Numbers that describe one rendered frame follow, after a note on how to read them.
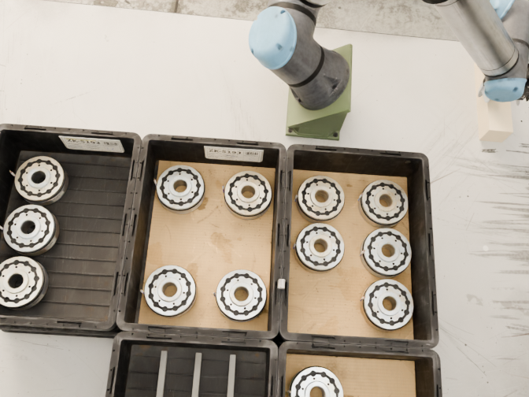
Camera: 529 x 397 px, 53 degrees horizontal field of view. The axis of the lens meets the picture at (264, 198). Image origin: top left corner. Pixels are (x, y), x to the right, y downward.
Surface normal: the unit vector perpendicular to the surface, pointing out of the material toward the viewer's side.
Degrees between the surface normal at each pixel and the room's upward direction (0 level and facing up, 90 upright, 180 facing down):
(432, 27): 0
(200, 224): 0
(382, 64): 0
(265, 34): 42
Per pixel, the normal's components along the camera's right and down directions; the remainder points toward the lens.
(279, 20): -0.64, -0.19
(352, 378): 0.05, -0.33
